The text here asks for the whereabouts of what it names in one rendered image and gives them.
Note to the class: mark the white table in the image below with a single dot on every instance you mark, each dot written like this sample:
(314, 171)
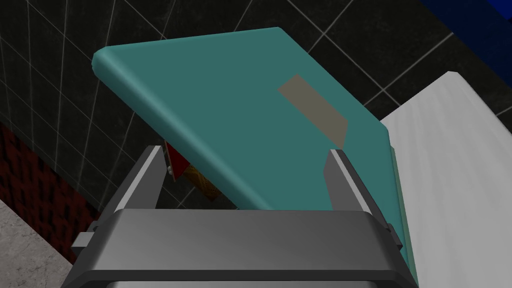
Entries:
(452, 180)

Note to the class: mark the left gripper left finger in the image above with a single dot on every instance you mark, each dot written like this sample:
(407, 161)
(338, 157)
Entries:
(138, 184)

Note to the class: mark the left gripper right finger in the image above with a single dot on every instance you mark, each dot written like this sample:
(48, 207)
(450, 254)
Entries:
(347, 184)

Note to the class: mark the teal book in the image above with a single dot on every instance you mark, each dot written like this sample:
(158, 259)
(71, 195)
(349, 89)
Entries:
(224, 112)

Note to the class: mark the red and gold book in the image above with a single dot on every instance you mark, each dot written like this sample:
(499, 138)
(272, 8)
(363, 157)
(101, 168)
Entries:
(188, 174)

